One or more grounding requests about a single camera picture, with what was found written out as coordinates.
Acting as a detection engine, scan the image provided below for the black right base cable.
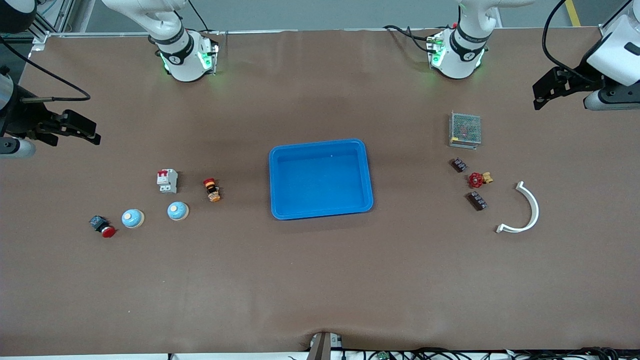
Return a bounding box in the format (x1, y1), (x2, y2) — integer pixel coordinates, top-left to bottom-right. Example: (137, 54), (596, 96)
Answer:
(187, 0), (221, 36)

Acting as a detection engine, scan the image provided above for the metal table clamp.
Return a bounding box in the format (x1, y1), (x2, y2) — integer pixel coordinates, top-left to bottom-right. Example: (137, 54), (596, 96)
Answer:
(309, 331), (344, 360)

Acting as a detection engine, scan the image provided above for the red push button switch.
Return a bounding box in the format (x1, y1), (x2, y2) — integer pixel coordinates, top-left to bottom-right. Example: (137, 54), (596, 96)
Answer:
(89, 215), (117, 239)

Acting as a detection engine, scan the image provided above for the metal mesh power supply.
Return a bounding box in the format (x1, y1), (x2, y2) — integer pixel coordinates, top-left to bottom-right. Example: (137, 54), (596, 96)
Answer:
(448, 111), (482, 150)

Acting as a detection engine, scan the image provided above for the black base cable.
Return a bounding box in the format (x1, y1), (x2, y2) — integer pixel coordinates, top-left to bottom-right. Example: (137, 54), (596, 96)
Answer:
(187, 0), (221, 36)
(384, 24), (436, 53)

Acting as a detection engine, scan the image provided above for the black cable bundle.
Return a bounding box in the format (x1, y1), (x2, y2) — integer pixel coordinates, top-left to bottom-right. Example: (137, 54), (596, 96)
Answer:
(343, 347), (640, 360)

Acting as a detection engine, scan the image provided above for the white curved plastic bracket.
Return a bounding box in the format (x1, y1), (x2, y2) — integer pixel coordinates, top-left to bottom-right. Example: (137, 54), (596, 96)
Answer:
(495, 181), (540, 234)

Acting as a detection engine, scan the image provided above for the blue plastic tray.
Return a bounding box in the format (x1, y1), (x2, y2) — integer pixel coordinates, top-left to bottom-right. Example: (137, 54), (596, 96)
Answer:
(269, 138), (375, 221)

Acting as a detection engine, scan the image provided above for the aluminium frame profile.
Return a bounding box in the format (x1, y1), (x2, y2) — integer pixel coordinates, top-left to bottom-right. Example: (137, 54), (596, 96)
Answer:
(27, 0), (76, 52)
(599, 0), (635, 36)

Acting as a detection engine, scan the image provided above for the white red circuit breaker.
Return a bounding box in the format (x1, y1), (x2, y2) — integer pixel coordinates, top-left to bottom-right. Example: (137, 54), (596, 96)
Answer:
(156, 169), (179, 194)

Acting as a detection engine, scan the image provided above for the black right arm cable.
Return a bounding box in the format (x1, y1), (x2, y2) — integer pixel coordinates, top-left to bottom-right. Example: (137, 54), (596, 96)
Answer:
(0, 36), (92, 103)

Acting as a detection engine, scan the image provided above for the brown table mat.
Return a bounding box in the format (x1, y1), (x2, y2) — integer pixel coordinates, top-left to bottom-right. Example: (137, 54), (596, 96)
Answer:
(0, 27), (640, 357)

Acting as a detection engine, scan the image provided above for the black left base cable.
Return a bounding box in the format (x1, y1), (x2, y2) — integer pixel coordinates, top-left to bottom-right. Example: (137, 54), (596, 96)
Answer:
(384, 24), (436, 53)

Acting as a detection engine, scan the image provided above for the red handle brass valve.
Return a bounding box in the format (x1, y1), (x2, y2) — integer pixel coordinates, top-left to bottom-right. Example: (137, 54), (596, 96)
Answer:
(468, 171), (494, 189)

